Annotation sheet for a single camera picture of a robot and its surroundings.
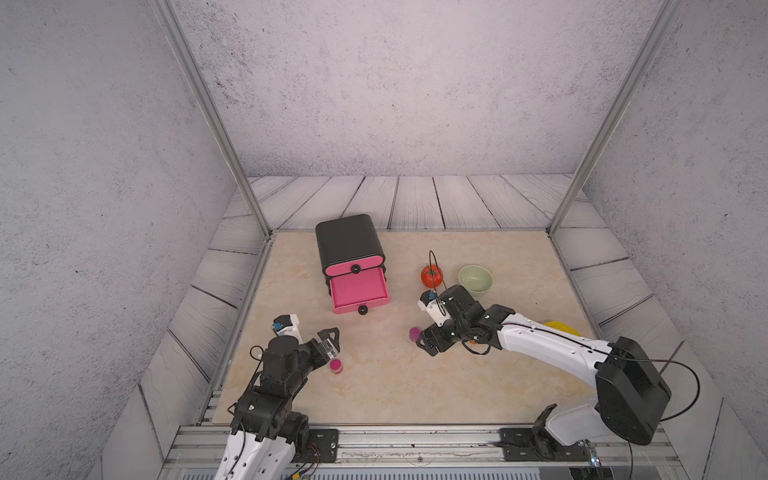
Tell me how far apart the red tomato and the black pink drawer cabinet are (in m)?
0.15

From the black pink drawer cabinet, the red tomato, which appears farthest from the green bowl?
the black pink drawer cabinet

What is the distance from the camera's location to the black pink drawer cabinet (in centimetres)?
92

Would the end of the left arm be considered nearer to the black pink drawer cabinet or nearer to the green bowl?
the black pink drawer cabinet

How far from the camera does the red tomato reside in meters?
1.01

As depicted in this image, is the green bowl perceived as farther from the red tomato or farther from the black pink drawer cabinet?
the black pink drawer cabinet

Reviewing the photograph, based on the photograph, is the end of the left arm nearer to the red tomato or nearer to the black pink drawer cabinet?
the black pink drawer cabinet

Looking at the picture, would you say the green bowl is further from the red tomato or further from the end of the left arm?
the end of the left arm
